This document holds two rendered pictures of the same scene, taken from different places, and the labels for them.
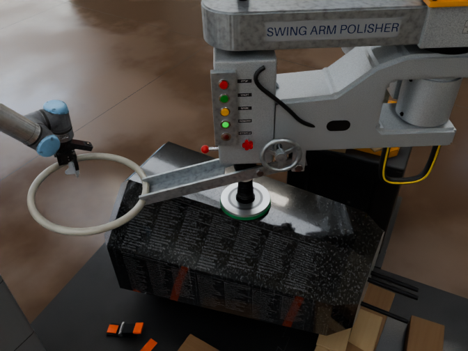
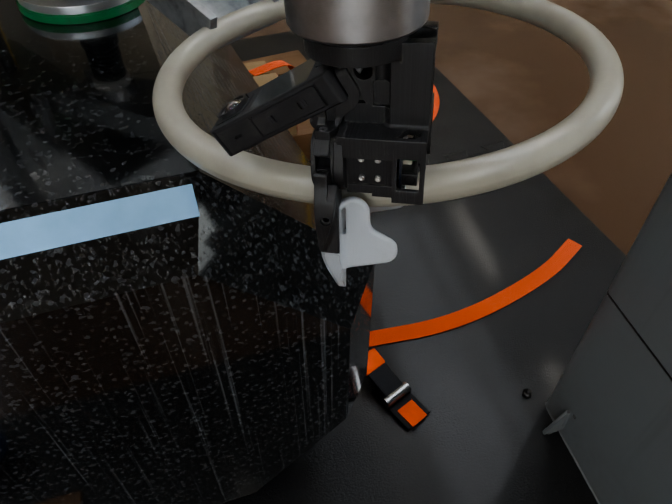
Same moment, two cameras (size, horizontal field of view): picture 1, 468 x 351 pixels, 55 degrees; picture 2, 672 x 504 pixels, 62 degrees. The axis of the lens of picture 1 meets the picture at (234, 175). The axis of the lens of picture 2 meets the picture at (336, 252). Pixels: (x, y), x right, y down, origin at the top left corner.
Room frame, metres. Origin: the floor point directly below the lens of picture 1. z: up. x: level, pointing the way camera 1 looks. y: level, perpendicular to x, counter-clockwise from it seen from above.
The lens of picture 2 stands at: (1.85, 0.95, 1.21)
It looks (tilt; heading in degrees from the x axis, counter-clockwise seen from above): 46 degrees down; 222
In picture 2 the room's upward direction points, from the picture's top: straight up
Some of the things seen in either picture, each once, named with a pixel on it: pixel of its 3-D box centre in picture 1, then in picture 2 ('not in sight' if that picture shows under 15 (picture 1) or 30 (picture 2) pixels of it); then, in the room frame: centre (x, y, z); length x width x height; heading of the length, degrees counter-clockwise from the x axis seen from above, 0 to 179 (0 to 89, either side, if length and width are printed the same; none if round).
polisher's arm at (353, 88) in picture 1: (352, 105); not in sight; (1.38, -0.44, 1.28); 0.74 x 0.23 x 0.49; 90
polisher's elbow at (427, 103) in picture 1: (427, 90); not in sight; (1.40, -0.70, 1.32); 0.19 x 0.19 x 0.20
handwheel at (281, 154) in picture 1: (279, 149); not in sight; (1.27, -0.17, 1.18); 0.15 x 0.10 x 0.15; 90
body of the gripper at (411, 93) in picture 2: (64, 149); (370, 110); (1.57, 0.74, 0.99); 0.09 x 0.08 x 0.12; 121
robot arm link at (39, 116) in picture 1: (31, 126); not in sight; (1.49, 0.80, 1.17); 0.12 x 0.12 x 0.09; 41
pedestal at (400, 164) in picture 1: (349, 173); not in sight; (2.05, -0.70, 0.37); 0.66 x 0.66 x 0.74; 63
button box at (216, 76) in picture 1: (224, 109); not in sight; (1.28, 0.02, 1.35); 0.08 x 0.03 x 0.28; 90
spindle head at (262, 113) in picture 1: (266, 102); not in sight; (1.39, -0.13, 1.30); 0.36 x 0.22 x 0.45; 90
